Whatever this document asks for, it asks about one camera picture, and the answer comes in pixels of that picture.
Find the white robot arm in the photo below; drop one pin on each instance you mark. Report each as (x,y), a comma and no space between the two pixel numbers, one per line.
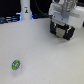
(67,5)

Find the dark keyboard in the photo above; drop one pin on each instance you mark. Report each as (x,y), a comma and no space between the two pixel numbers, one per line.
(9,19)

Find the black kcup holder drawer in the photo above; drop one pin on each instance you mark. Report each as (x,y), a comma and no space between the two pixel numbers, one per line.
(65,31)

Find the green and white kcup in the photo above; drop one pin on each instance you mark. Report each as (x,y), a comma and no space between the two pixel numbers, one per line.
(16,65)

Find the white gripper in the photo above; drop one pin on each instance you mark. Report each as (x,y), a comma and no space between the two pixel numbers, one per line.
(74,17)

